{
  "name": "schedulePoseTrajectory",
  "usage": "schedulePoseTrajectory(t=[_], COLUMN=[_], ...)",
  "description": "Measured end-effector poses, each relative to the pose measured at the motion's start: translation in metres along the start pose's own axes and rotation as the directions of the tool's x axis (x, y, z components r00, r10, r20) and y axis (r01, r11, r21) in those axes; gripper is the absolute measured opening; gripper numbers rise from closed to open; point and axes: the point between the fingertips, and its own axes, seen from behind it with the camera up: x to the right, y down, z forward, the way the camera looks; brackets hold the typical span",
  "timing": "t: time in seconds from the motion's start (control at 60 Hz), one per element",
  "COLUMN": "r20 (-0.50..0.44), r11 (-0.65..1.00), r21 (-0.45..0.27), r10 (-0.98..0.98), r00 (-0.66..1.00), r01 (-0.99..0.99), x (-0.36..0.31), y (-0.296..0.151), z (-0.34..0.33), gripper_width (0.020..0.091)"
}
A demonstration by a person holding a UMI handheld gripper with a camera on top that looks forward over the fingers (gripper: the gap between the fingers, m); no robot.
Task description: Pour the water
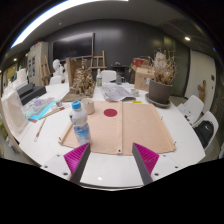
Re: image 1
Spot dark pot with dried plant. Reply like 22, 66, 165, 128
146, 49, 178, 106

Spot wooden paintbrush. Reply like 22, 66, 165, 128
41, 105, 67, 120
33, 117, 48, 143

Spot black wall screen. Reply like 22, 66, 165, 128
51, 31, 96, 62

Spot beige paper cup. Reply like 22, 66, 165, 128
80, 97, 96, 116

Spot white canvas bag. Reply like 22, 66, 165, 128
1, 89, 30, 135

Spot white plaster bust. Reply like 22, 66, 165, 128
52, 58, 67, 78

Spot red box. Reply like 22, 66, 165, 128
132, 57, 151, 68

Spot black backpack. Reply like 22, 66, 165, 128
194, 120, 215, 149

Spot dark round pot saucer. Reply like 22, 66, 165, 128
144, 92, 172, 109

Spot wooden easel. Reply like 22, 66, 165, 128
89, 50, 108, 71

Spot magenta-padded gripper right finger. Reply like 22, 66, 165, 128
131, 142, 183, 186

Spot grey printed newspaper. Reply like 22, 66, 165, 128
100, 82, 136, 102

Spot long ceiling light strip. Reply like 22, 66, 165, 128
9, 0, 130, 50

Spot beige cloth table mat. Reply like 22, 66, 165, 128
58, 100, 177, 156

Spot grey kettle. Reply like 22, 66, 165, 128
115, 72, 125, 86

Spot clear blue-capped water bottle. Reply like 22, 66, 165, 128
68, 99, 92, 146

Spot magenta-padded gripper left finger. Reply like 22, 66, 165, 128
41, 142, 92, 185

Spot flat round red coaster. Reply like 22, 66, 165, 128
103, 108, 119, 118

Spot wooden wall figure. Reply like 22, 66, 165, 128
196, 79, 208, 103

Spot small white cup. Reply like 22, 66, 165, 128
130, 87, 141, 98

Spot wooden carved sculpture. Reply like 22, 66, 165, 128
61, 58, 97, 103

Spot brown cardboard box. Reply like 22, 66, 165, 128
133, 66, 155, 92

